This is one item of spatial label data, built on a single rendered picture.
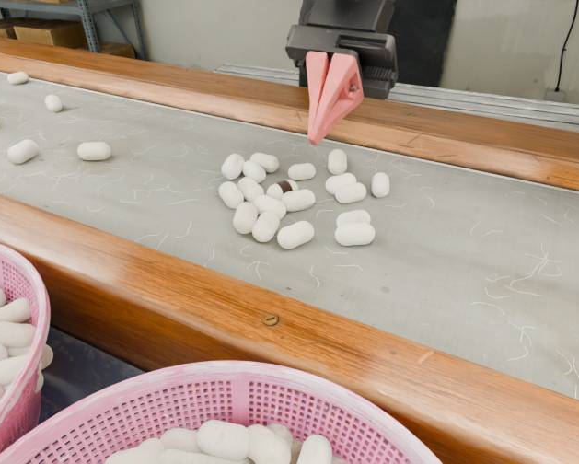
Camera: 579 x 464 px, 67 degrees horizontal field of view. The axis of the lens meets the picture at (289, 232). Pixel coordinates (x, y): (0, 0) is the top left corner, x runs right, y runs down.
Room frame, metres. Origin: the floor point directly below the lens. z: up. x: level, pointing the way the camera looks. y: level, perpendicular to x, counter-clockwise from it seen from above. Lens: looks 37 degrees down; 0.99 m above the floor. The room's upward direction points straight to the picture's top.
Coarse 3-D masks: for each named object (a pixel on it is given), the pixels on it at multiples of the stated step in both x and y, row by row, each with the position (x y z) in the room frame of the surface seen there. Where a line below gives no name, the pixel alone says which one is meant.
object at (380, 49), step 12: (288, 36) 0.44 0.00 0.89; (348, 36) 0.42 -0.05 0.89; (360, 36) 0.42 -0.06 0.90; (372, 36) 0.41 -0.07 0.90; (384, 36) 0.41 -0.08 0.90; (348, 48) 0.42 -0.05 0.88; (360, 48) 0.42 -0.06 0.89; (372, 48) 0.41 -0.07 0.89; (384, 48) 0.40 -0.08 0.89; (360, 60) 0.44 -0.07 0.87; (372, 60) 0.43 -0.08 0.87; (384, 60) 0.43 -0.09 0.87; (396, 60) 0.43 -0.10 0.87; (396, 72) 0.43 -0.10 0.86
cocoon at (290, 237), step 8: (296, 224) 0.32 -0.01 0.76; (304, 224) 0.32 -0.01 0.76; (280, 232) 0.31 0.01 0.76; (288, 232) 0.31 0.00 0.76; (296, 232) 0.31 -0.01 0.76; (304, 232) 0.31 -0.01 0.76; (312, 232) 0.31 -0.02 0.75; (280, 240) 0.30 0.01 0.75; (288, 240) 0.30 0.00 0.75; (296, 240) 0.30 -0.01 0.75; (304, 240) 0.31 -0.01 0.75; (288, 248) 0.30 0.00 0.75
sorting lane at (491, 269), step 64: (0, 128) 0.57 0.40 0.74; (64, 128) 0.57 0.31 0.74; (128, 128) 0.57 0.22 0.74; (192, 128) 0.57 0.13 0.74; (256, 128) 0.57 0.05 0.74; (0, 192) 0.40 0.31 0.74; (64, 192) 0.40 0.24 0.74; (128, 192) 0.40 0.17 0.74; (192, 192) 0.40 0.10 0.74; (320, 192) 0.40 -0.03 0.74; (448, 192) 0.40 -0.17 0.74; (512, 192) 0.40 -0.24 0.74; (576, 192) 0.40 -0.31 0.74; (192, 256) 0.30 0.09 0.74; (256, 256) 0.30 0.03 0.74; (320, 256) 0.30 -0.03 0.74; (384, 256) 0.30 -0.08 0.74; (448, 256) 0.30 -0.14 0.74; (512, 256) 0.30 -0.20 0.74; (576, 256) 0.30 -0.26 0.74; (384, 320) 0.22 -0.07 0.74; (448, 320) 0.22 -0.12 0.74; (512, 320) 0.22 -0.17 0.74; (576, 320) 0.22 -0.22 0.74; (576, 384) 0.17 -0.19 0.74
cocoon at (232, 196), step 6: (222, 186) 0.39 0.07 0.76; (228, 186) 0.38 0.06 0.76; (234, 186) 0.39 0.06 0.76; (222, 192) 0.38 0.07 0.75; (228, 192) 0.37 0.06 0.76; (234, 192) 0.37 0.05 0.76; (240, 192) 0.38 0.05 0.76; (222, 198) 0.38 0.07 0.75; (228, 198) 0.37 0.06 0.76; (234, 198) 0.37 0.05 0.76; (240, 198) 0.37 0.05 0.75; (228, 204) 0.37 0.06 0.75; (234, 204) 0.37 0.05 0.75
